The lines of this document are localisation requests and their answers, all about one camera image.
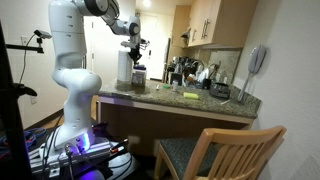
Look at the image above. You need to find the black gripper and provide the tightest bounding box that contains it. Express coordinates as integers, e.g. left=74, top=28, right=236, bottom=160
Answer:
left=129, top=47, right=142, bottom=63

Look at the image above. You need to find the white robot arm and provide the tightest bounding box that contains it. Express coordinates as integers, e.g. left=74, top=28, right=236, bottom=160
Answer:
left=49, top=0, right=141, bottom=150

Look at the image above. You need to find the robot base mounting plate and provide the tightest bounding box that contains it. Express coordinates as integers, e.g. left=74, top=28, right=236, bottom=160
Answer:
left=28, top=138, right=141, bottom=180

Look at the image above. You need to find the clear container blue lid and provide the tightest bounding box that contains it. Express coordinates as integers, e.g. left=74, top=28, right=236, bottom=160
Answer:
left=131, top=65, right=146, bottom=87

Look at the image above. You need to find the white paper towel roll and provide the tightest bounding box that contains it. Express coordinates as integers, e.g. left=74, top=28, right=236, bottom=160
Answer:
left=117, top=51, right=132, bottom=82

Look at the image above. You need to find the green small object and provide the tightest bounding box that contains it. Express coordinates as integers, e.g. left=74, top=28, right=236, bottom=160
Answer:
left=163, top=85, right=171, bottom=89

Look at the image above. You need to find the granite counter peninsula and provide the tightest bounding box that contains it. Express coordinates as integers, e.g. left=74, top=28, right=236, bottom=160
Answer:
left=97, top=80, right=261, bottom=156

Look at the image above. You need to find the yellow-green sponge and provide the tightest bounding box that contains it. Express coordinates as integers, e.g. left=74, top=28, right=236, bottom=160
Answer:
left=183, top=92, right=199, bottom=100

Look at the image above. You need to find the black toaster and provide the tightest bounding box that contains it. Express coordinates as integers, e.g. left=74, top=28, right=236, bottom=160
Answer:
left=209, top=82, right=230, bottom=99

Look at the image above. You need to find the wooden chair grey seat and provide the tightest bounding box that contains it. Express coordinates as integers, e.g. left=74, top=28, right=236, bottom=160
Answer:
left=153, top=126, right=286, bottom=180

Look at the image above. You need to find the black tripod stand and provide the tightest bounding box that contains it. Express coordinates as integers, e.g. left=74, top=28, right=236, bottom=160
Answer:
left=0, top=24, right=36, bottom=180

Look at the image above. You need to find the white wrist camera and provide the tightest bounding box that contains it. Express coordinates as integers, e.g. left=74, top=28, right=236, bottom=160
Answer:
left=121, top=41, right=136, bottom=49

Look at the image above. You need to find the light wooden wall cabinet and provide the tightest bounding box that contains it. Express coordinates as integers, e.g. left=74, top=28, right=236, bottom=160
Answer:
left=187, top=0, right=258, bottom=48

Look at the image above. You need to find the small side camera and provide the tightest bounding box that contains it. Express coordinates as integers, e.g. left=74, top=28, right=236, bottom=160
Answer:
left=34, top=30, right=52, bottom=39

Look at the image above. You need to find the white wall telephone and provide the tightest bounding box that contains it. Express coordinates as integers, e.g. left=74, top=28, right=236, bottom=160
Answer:
left=237, top=45, right=266, bottom=102

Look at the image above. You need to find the blue cable coil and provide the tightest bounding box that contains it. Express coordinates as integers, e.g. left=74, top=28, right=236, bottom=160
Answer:
left=0, top=127, right=48, bottom=158

